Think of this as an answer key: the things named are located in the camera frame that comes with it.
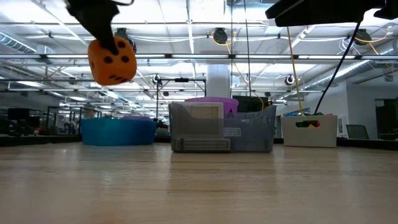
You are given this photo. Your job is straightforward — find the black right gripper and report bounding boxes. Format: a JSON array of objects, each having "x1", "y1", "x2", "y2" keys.
[{"x1": 264, "y1": 0, "x2": 386, "y2": 27}]

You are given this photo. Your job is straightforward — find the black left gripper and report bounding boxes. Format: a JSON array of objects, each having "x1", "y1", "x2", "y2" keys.
[{"x1": 65, "y1": 0, "x2": 121, "y2": 56}]

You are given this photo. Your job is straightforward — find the orange foam die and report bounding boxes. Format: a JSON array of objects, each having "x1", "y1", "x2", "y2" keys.
[{"x1": 87, "y1": 36, "x2": 138, "y2": 86}]

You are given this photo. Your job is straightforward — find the card deck grey pattern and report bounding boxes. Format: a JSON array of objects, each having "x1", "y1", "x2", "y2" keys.
[{"x1": 183, "y1": 102, "x2": 224, "y2": 138}]

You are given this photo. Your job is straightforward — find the smoky transparent plastic tray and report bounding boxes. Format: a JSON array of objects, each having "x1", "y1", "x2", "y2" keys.
[{"x1": 168, "y1": 101, "x2": 277, "y2": 154}]

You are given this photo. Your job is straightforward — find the teal plastic bin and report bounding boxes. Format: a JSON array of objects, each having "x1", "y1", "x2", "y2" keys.
[{"x1": 80, "y1": 117, "x2": 158, "y2": 147}]

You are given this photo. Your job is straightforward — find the purple plastic bucket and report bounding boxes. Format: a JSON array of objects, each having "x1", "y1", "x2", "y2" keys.
[{"x1": 185, "y1": 96, "x2": 239, "y2": 118}]

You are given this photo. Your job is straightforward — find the black background monitor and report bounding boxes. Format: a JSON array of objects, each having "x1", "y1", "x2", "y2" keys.
[{"x1": 7, "y1": 108, "x2": 30, "y2": 121}]

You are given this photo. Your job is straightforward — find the light grey plastic bin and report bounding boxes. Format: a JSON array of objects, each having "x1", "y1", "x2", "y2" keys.
[{"x1": 280, "y1": 114, "x2": 338, "y2": 148}]

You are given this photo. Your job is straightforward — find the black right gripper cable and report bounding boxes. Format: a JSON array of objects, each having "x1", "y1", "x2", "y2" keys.
[{"x1": 313, "y1": 21, "x2": 363, "y2": 114}]

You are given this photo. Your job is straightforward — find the black background rig frame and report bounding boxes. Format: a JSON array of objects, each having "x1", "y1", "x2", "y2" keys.
[{"x1": 155, "y1": 77, "x2": 207, "y2": 121}]

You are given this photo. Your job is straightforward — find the black aluminium table frame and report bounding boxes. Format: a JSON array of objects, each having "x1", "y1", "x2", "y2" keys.
[{"x1": 0, "y1": 133, "x2": 398, "y2": 151}]

